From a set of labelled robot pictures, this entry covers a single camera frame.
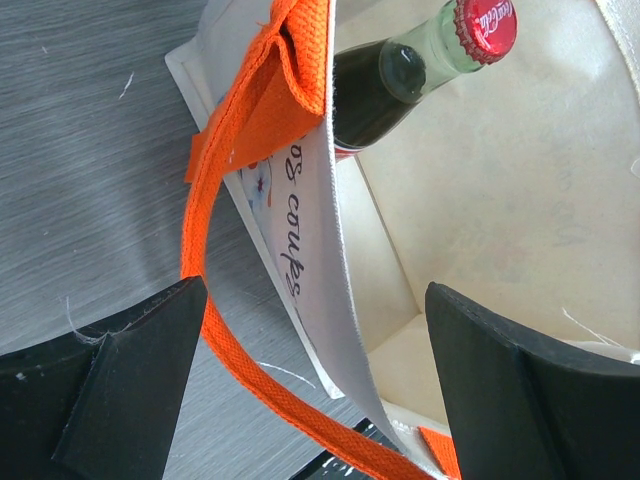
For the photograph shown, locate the beige canvas bag orange handles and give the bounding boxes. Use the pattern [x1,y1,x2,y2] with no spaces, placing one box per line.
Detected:
[165,1,639,479]

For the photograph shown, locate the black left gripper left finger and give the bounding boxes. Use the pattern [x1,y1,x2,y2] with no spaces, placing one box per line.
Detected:
[1,277,207,479]

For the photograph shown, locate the cola bottle red cap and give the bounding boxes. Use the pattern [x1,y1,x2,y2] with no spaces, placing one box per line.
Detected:
[333,1,517,161]

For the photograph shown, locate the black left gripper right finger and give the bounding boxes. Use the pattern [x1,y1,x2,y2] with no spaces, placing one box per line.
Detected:
[425,283,639,479]

